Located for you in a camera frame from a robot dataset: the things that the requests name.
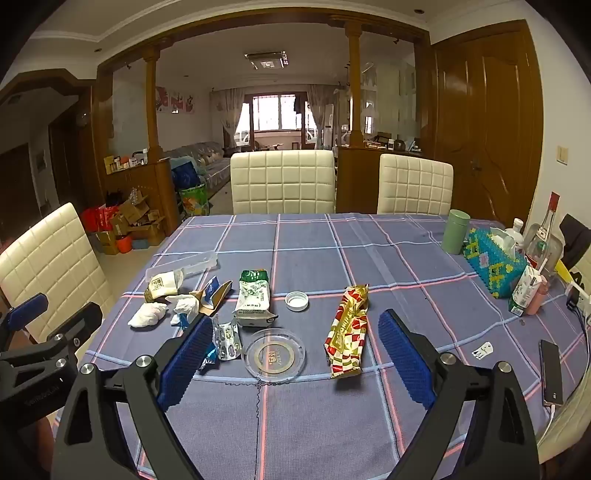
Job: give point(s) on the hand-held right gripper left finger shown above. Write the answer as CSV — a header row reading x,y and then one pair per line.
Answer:
x,y
184,364

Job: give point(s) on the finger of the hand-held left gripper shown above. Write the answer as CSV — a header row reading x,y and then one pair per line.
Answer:
x,y
78,321
27,309

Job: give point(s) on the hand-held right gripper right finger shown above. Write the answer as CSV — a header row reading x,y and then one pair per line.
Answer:
x,y
406,364

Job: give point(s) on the blue foil wrapper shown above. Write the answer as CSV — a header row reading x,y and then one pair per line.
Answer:
x,y
210,359

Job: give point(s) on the silver blister pack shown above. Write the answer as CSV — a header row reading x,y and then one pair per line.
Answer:
x,y
228,341

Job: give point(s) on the white tissue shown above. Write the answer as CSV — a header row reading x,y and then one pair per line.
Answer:
x,y
147,316
184,304

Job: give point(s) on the red gold snack wrapper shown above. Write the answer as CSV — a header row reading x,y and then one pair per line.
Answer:
x,y
347,334

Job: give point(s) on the torn blue brown carton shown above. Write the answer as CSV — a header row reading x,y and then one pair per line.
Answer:
x,y
213,295

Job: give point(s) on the yellow snack wrapper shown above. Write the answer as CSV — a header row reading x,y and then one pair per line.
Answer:
x,y
161,286

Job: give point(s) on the clear glass ashtray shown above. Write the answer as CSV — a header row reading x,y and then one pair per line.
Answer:
x,y
275,355

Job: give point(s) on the green white milk bag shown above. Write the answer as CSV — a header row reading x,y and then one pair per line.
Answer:
x,y
253,297

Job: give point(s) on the clear plastic tray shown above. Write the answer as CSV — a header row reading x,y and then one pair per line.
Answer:
x,y
194,264

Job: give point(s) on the white bottle cap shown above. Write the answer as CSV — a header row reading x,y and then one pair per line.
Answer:
x,y
297,301

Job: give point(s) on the person's left forearm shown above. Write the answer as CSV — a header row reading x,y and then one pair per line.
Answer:
x,y
41,445

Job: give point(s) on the cream quilted leather chair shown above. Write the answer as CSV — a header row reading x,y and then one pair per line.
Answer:
x,y
572,429
281,182
51,258
415,184

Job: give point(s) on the small white printed tag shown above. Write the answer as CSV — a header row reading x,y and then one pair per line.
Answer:
x,y
482,351

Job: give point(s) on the orange bucket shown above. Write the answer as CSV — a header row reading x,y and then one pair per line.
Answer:
x,y
123,243

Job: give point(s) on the red paper bag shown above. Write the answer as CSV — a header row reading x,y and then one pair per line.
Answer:
x,y
99,217

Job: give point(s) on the pile of cardboard boxes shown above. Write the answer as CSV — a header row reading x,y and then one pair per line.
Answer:
x,y
138,217

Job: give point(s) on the blue beaded tissue box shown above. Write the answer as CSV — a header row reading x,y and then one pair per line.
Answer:
x,y
489,267

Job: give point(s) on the blue plaid tablecloth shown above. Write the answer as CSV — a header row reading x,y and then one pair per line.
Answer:
x,y
323,258

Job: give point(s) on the green white milk carton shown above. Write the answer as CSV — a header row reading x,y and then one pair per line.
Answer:
x,y
524,290

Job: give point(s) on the green cup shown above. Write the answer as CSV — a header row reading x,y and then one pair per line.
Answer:
x,y
455,233

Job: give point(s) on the black smartphone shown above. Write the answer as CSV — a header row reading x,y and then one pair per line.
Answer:
x,y
551,374

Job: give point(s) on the pink bottle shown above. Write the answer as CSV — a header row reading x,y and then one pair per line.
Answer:
x,y
539,300

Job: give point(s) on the colourful woven bag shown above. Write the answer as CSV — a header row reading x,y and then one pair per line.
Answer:
x,y
194,201

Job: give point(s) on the row of small boxes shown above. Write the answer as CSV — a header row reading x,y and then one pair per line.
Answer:
x,y
122,162

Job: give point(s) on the white plastic bottle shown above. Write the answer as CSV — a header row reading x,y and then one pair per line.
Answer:
x,y
516,233

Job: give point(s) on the blue bag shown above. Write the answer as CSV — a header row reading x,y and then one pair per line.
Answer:
x,y
184,174

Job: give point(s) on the clear glass liquor bottle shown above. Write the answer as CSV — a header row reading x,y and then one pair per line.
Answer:
x,y
542,240

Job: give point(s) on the white power strip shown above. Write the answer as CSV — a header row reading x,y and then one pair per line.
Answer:
x,y
581,300

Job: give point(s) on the grey patterned sofa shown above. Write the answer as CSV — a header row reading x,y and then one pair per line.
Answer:
x,y
212,161

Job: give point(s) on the black bag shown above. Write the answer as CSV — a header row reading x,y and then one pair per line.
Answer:
x,y
577,240

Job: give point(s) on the wooden pillar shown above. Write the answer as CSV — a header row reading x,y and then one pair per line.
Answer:
x,y
152,106
354,83

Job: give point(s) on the white standing air conditioner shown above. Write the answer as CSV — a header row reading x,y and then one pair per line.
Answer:
x,y
328,124

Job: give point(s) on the patterned curtain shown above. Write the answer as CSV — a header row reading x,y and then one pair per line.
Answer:
x,y
318,108
227,115

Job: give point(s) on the brown wooden door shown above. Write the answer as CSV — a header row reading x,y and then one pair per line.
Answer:
x,y
489,115

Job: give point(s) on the living room window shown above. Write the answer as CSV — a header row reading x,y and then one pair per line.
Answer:
x,y
272,113

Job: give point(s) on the square ceiling light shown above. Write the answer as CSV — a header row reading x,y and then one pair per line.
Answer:
x,y
267,60

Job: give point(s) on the wooden half wall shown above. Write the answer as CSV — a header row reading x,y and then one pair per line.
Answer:
x,y
360,180
152,184

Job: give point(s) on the pink wall poster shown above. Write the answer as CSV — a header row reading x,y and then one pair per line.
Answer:
x,y
175,101

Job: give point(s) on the beige light switch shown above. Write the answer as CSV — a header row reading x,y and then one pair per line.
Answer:
x,y
562,155

